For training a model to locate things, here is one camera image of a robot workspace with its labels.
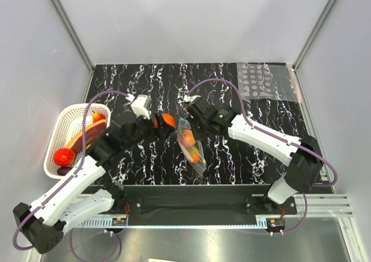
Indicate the clear zip bag blue zipper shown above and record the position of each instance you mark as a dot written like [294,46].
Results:
[200,166]

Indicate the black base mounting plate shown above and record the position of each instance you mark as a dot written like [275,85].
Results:
[188,206]

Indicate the white plastic basket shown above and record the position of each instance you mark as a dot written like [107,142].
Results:
[68,124]

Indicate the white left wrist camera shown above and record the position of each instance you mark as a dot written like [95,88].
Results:
[140,105]

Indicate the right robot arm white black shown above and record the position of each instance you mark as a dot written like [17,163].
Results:
[300,156]

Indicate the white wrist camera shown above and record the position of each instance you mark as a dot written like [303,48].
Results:
[189,99]
[140,105]

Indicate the red pepper toy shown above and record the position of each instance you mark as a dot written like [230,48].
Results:
[97,117]

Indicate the purple eggplant toy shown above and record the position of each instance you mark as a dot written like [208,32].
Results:
[62,171]

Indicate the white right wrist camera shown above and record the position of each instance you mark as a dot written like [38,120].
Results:
[189,99]

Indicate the connector board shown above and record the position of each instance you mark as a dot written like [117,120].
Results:
[120,221]
[276,225]

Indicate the right connector board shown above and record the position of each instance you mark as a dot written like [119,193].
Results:
[276,225]

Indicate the green orange mango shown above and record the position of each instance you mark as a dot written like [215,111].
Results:
[194,154]

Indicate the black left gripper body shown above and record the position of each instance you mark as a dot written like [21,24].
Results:
[145,131]

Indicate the peach toy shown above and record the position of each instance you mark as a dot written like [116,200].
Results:
[187,138]

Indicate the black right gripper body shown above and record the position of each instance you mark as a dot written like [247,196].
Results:
[199,128]

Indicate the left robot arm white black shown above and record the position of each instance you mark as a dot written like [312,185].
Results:
[46,220]

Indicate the red tomato toy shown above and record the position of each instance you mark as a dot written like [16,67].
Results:
[64,157]

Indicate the orange pumpkin toy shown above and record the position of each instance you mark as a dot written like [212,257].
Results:
[170,120]

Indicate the left connector board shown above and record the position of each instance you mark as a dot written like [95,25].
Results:
[120,221]

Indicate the clear bags pink dots stack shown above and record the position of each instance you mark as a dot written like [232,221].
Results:
[268,81]

